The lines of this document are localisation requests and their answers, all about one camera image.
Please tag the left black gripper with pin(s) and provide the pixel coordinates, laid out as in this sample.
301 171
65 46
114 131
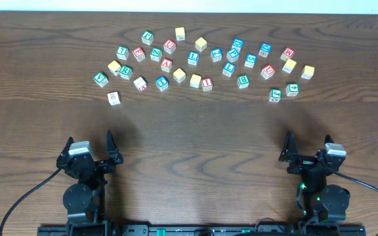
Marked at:
90 162

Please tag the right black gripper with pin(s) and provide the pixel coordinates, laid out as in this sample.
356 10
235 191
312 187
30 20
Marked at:
308 160

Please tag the yellow letter C block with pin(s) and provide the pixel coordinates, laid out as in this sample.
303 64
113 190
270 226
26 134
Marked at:
195 81

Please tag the yellow letter O block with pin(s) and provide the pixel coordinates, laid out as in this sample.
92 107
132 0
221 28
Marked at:
201 44

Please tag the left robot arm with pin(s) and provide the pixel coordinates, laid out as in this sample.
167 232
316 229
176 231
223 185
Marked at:
85 200

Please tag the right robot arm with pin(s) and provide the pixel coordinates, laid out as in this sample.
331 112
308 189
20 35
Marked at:
324 206

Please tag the green number 4 block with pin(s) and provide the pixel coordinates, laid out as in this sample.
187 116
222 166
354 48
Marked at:
292 89

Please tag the natural wooden picture block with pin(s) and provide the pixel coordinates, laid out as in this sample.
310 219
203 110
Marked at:
114 98

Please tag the green letter J block right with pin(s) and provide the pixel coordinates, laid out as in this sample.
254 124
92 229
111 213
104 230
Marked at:
275 95

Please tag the green letter j block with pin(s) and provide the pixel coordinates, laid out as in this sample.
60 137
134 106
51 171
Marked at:
275 95
147 37

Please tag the yellow block far right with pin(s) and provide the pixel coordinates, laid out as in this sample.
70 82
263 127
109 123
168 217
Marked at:
307 72

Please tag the green letter V block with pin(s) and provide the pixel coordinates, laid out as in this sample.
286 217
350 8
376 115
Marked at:
101 79

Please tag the yellow letter X block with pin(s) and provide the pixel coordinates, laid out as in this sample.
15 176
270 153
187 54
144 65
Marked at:
289 65

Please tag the red letter U block right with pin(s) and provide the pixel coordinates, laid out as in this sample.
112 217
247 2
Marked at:
267 72

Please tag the red letter u block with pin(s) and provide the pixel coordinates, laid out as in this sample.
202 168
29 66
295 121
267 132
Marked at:
267 72
169 46

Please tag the natural block red edge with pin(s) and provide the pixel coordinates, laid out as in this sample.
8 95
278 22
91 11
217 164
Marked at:
141 84

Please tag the green letter R block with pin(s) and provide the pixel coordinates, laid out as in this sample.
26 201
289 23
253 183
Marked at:
125 72

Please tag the yellow letter K block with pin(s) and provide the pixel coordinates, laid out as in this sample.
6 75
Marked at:
114 67

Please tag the green letter B block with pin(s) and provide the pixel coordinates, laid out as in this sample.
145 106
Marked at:
243 81

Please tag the red letter M block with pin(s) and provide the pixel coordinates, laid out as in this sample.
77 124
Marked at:
287 54

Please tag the blue letter T block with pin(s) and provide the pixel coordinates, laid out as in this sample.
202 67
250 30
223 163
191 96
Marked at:
162 83

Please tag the blue number 5 block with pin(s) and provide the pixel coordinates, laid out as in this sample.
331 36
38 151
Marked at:
250 60

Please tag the green number 7 block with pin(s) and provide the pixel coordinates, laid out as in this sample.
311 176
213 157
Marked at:
122 53

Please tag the red letter E block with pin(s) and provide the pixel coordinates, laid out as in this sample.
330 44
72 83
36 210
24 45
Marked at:
139 54

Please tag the red letter A block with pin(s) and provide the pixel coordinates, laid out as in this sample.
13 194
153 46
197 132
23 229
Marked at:
166 65

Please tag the blue letter P block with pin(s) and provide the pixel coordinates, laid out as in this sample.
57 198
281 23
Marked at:
232 55

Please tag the red letter I block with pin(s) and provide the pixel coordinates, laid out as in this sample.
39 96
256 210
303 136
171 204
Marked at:
206 84

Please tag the yellow block centre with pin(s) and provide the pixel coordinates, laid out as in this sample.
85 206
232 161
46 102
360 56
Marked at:
179 75

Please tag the green letter Z block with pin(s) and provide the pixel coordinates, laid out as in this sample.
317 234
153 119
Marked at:
156 54

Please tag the blue letter D block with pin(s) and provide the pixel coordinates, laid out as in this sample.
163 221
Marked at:
237 44

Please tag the green letter J block top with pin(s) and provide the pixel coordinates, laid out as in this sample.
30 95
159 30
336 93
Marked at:
147 37

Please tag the blue number 2 block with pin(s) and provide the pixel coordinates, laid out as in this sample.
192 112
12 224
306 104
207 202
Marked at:
216 55

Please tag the red letter U block left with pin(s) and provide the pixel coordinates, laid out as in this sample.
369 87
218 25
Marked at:
169 46

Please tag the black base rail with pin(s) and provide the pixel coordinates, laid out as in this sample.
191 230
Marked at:
144 230

